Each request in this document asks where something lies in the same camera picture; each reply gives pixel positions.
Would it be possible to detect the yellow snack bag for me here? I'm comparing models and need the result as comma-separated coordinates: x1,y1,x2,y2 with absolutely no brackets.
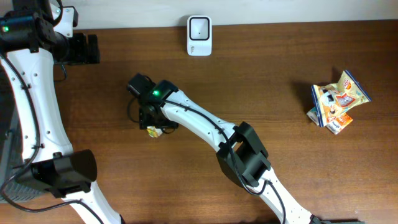
311,70,371,127

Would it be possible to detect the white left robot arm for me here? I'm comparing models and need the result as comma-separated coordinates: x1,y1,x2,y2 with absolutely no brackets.
1,1,124,223

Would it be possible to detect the white barcode scanner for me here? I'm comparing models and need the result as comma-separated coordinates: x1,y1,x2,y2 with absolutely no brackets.
187,15,213,57

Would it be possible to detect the orange tissue pack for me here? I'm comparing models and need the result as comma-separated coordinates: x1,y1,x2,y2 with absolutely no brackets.
326,113,353,135

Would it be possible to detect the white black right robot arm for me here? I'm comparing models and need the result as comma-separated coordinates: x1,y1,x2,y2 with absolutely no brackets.
127,73,321,223

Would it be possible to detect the black right camera cable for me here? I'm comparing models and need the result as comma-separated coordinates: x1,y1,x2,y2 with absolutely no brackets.
126,96,177,134

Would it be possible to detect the teal tissue pack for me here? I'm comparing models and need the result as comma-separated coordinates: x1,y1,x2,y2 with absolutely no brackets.
307,107,319,126

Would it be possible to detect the green yellow juice carton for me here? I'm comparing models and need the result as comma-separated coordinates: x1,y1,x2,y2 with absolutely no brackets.
146,126,163,138

